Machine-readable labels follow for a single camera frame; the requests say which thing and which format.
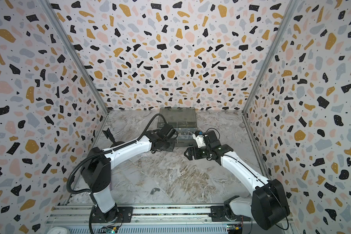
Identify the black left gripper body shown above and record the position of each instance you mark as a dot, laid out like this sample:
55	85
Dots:
169	146

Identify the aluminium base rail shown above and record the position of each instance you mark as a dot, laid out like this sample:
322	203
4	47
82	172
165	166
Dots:
161	219

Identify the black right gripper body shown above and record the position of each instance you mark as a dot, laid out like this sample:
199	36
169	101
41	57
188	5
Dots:
204	152

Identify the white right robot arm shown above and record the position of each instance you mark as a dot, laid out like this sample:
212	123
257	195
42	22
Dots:
267	204

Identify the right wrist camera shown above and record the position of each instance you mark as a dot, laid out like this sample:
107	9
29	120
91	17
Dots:
199	139

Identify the white object at rail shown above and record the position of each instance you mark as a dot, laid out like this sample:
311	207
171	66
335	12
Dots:
58	230

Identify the silver bolt near rail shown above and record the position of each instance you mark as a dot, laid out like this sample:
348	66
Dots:
154	190

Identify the green circuit board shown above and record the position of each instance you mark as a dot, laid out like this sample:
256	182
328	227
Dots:
110	229

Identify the grey compartment organizer box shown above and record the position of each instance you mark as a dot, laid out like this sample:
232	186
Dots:
184	120

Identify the black microphone stand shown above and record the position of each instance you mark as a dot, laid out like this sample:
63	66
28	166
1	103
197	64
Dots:
109	136

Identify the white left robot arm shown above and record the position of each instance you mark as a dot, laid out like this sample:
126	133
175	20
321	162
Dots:
97	171

